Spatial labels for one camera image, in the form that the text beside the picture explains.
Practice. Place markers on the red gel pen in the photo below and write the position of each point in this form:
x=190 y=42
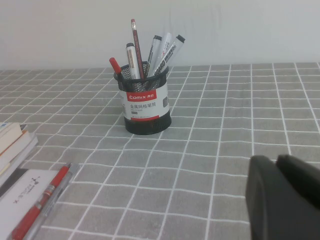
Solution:
x=53 y=183

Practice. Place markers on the grey transparent pen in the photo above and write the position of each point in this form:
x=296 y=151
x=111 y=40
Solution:
x=65 y=183

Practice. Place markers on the marker with beige label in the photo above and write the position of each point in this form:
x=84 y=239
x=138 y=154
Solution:
x=132 y=60

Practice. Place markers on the white marker with red print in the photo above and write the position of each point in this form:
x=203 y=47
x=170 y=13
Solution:
x=165 y=45

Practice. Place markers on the narrow white AgileX brochure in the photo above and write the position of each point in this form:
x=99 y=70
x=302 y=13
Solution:
x=22 y=197

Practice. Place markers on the dark red pencil with eraser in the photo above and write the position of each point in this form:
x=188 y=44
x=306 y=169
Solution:
x=136 y=45

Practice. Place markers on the black mesh pen holder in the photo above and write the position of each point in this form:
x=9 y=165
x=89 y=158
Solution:
x=146 y=105

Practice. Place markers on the red capped marker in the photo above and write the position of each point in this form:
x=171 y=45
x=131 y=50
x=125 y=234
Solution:
x=115 y=65

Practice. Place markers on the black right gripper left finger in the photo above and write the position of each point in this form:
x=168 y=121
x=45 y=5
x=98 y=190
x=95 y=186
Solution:
x=275 y=207

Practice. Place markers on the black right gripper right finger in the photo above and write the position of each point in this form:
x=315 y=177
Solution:
x=302 y=172

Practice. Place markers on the orange covered book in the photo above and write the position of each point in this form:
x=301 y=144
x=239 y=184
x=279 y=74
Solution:
x=22 y=147

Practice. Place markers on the grey checked tablecloth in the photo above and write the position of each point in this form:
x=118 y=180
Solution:
x=212 y=112

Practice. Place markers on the grey marker with black cap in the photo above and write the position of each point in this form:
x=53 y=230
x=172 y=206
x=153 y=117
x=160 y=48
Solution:
x=153 y=51

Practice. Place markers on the white whiteboard marker black cap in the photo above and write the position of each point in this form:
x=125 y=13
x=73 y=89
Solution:
x=170 y=55

